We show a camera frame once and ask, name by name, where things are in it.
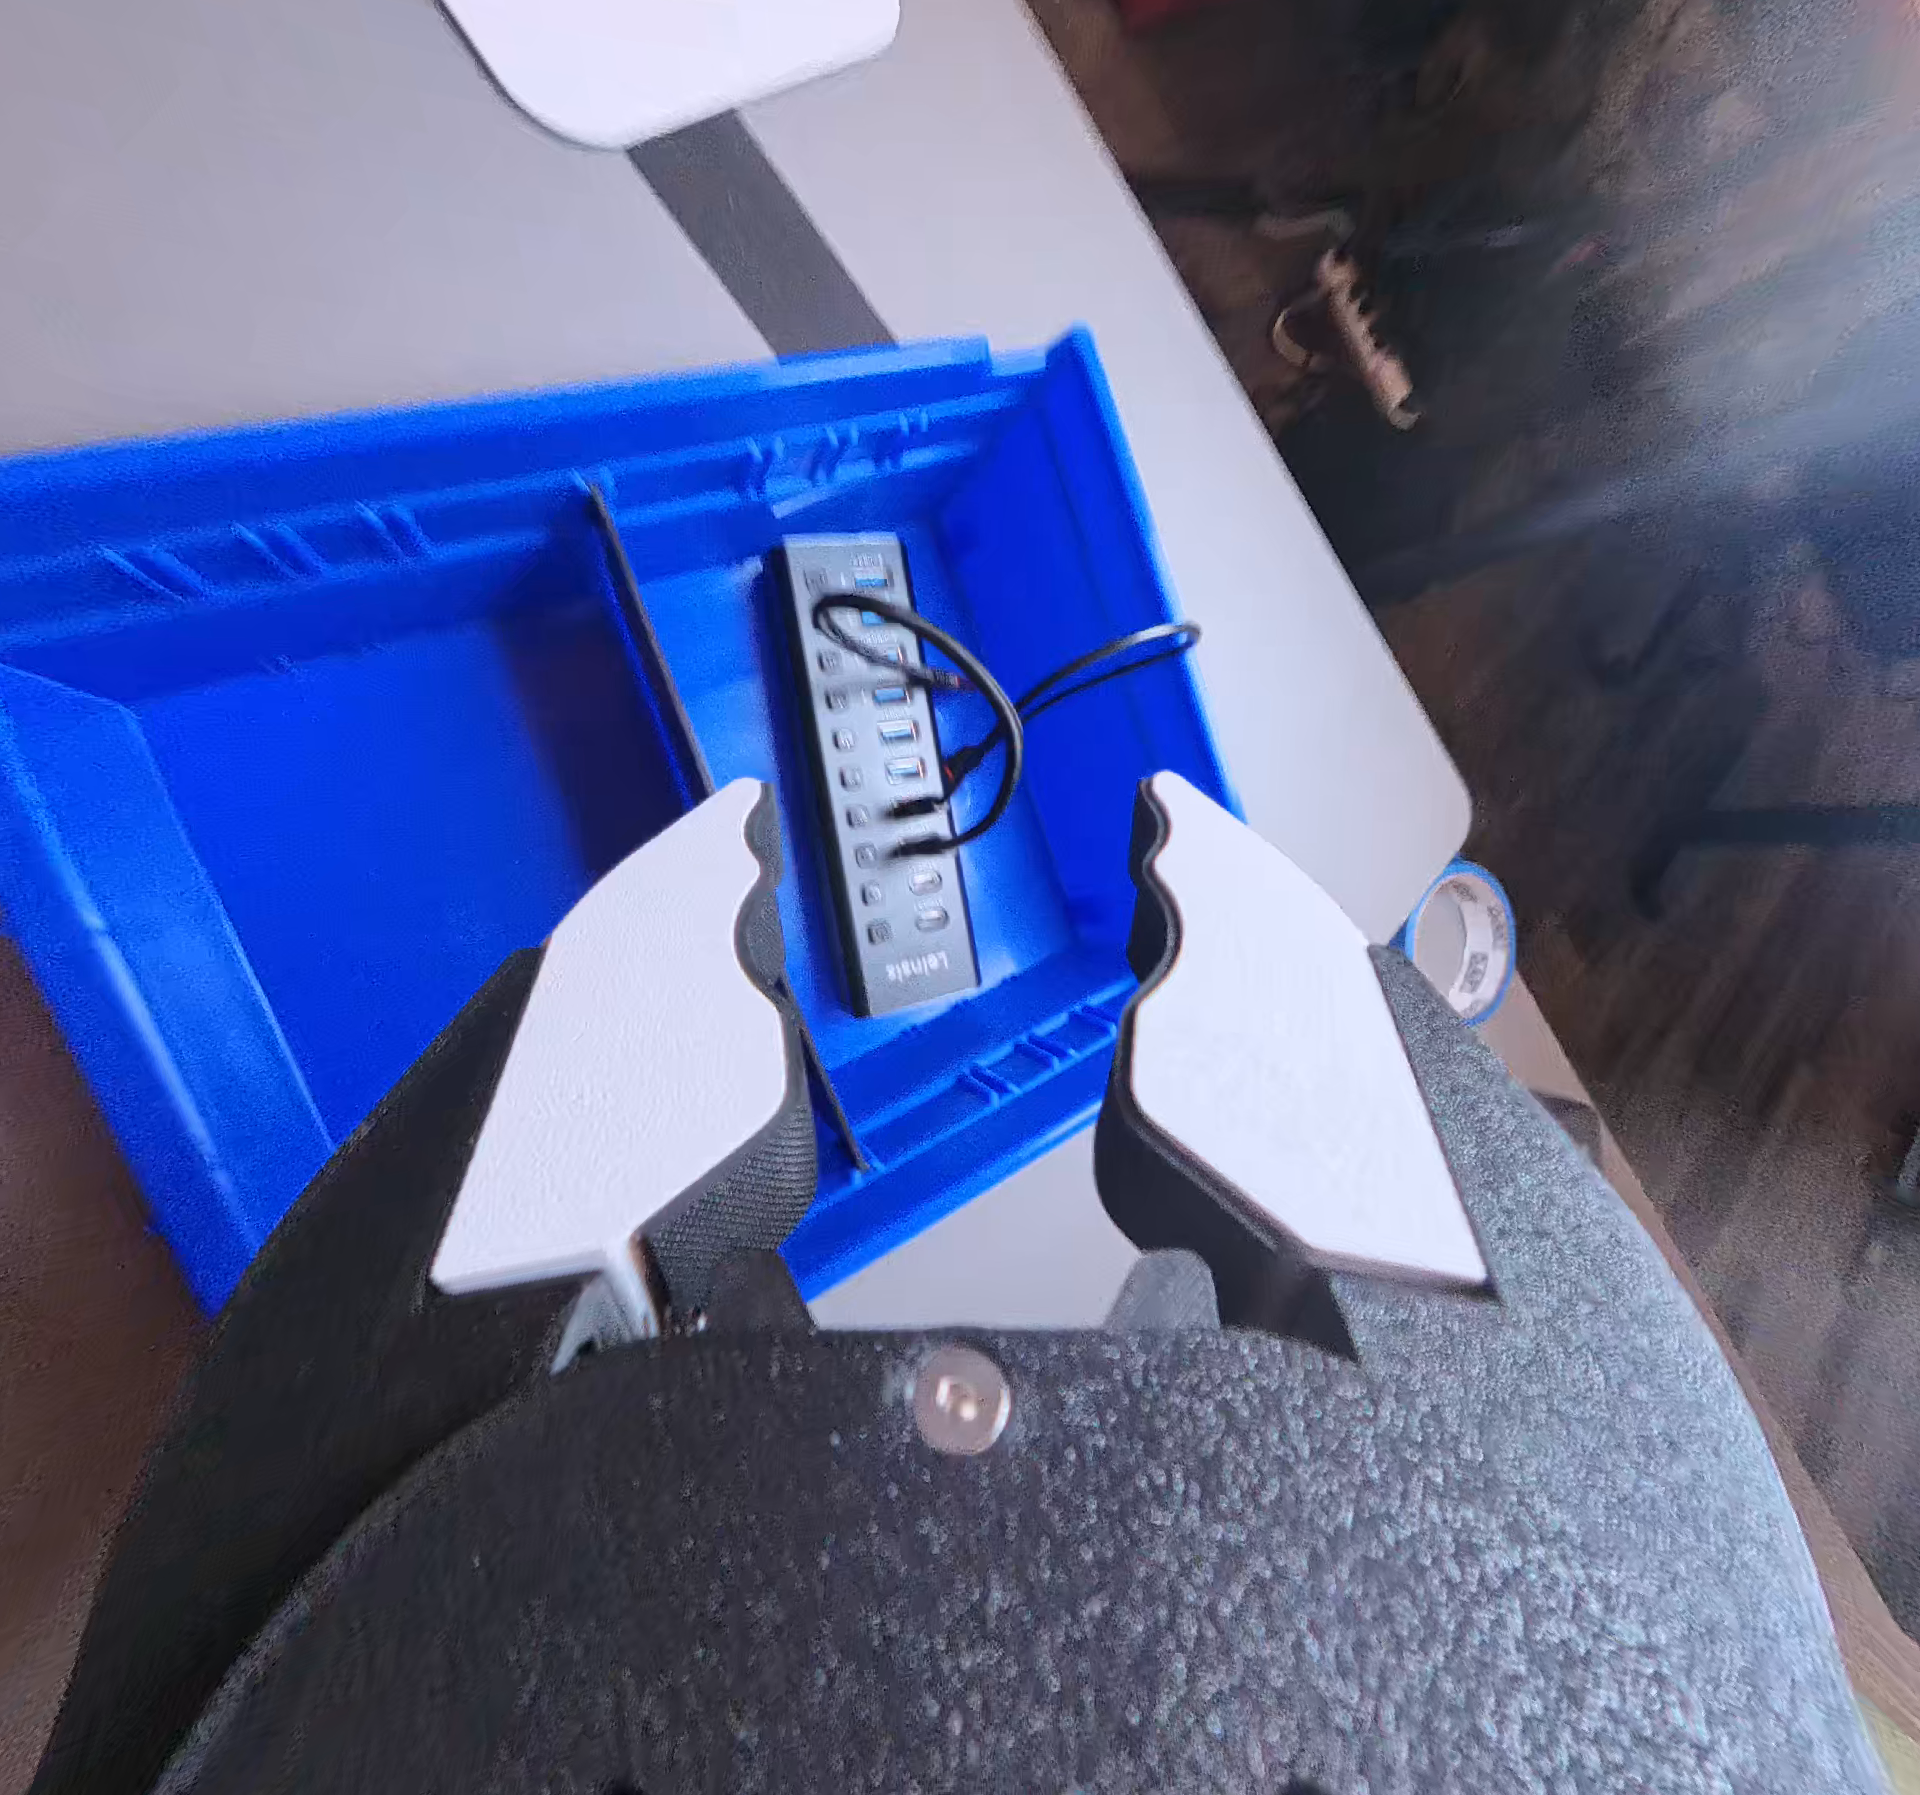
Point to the blue masking tape roll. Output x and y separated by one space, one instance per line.
1478 940

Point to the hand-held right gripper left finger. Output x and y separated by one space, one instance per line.
602 1106

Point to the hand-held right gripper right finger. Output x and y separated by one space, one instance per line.
1292 1106

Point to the tan metal clip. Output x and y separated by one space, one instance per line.
1358 332

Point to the large black USB hub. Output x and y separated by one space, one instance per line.
840 776

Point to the blue plastic bin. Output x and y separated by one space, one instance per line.
374 805

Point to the black divider of blue bin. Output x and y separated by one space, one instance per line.
645 625

